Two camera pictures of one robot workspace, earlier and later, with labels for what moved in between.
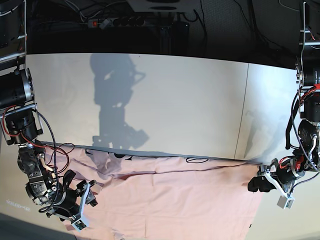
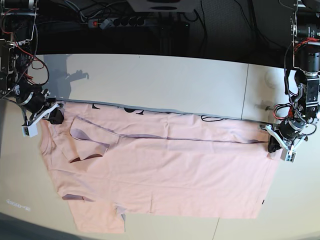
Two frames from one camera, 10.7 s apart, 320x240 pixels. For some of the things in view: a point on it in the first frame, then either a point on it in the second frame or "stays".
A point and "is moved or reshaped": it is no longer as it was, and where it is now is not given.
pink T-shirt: x=150 y=197 is moved or reshaped
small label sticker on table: x=10 y=202 stays
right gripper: x=284 y=172 -> x=288 y=132
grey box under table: x=164 y=5 stays
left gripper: x=68 y=203 -> x=36 y=102
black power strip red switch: x=125 y=21 stays
